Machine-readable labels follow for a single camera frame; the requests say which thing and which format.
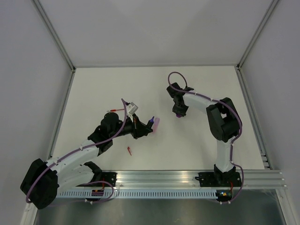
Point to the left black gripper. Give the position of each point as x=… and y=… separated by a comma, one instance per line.
x=139, y=130

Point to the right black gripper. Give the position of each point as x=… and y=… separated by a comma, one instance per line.
x=183, y=112

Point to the black purple highlighter pen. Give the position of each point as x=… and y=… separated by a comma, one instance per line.
x=150, y=122

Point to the pink marker pen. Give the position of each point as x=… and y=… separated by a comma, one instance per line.
x=155, y=125

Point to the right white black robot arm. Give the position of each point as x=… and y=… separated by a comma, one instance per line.
x=224, y=124

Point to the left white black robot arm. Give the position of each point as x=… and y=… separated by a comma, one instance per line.
x=44, y=180

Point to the red ballpoint pen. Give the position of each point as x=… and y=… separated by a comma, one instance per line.
x=115, y=110

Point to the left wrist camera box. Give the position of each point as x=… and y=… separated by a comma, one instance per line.
x=131, y=108

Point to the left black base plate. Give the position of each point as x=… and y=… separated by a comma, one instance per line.
x=110, y=177

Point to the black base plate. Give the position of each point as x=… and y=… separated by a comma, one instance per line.
x=210, y=179
x=110, y=177

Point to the white slotted cable duct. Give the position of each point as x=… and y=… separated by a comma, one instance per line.
x=139, y=194

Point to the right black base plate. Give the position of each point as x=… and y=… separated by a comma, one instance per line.
x=210, y=179

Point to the aluminium front rail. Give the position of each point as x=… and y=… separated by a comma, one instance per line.
x=253, y=179

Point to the left aluminium frame post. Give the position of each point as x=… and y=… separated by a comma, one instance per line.
x=53, y=33

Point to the aluminium frame post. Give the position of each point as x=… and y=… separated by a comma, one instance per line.
x=268, y=13
x=53, y=33

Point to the right aluminium frame post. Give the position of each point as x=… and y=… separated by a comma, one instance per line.
x=268, y=13

